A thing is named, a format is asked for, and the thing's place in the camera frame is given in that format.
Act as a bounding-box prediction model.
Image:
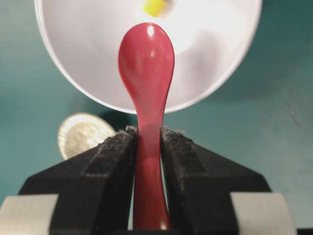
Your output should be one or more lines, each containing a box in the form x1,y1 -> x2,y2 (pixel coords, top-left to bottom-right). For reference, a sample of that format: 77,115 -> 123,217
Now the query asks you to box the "white round bowl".
34,0 -> 262,114

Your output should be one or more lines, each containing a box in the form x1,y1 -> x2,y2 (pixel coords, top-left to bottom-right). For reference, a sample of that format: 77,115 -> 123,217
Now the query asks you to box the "yellow hexagonal prism block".
143,0 -> 173,17

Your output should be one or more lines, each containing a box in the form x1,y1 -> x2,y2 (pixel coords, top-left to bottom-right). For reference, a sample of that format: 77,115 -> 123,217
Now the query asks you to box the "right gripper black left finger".
0,126 -> 138,235

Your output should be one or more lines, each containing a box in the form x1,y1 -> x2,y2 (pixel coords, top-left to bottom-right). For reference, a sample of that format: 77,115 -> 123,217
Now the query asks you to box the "pink plastic spoon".
118,23 -> 175,230

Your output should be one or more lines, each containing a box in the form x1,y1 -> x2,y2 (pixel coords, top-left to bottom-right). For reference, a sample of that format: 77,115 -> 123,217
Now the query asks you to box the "small speckled ceramic dish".
57,113 -> 115,160

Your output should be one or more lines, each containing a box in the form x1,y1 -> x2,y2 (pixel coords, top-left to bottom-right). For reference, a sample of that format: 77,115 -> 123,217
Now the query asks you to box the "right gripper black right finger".
161,128 -> 297,235

